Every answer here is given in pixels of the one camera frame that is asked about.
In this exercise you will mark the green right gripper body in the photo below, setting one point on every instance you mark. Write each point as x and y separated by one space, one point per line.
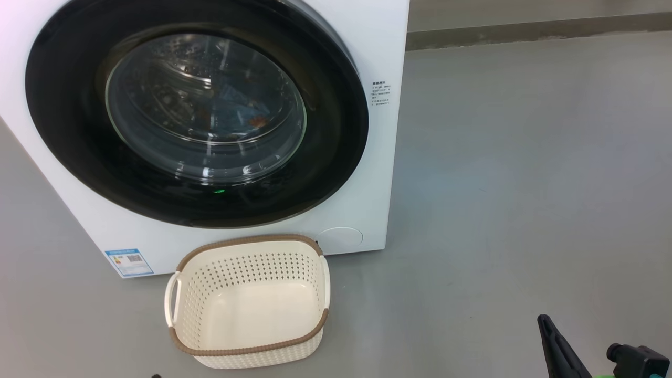
604 375

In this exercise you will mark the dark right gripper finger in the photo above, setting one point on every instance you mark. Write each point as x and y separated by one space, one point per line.
562 357

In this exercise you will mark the blue patterned cloth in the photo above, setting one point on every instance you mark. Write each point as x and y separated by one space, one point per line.
257 121

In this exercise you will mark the black round glass washer door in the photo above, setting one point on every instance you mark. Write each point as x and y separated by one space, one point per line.
63 105

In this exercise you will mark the white washing machine body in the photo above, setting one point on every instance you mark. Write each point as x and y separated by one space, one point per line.
367 157

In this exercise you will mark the cream basket with brown rim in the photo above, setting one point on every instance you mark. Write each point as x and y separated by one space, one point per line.
252 359

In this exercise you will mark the blue energy label sticker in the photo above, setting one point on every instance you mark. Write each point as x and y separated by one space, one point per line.
129 262

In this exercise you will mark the round white filter cover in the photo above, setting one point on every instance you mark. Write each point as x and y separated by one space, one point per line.
340 240

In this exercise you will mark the small printed text label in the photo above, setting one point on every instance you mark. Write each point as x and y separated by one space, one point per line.
380 93

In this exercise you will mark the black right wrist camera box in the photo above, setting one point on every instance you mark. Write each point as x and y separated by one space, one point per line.
640 362

